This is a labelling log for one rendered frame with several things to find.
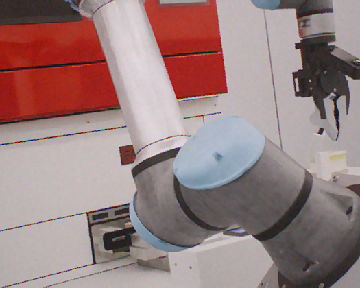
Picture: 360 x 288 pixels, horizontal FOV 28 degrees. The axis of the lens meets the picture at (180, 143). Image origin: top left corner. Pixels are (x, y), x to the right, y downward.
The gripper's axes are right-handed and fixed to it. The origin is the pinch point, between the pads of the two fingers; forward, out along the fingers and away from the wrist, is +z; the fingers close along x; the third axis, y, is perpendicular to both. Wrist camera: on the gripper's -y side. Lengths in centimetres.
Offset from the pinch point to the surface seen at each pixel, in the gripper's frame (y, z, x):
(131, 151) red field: 58, 0, 15
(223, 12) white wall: 207, -56, -136
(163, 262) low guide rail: 43, 27, 19
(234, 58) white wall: 207, -31, -139
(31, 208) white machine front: 59, 9, 44
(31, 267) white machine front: 59, 23, 46
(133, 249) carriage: 51, 23, 23
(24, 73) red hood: 54, -22, 43
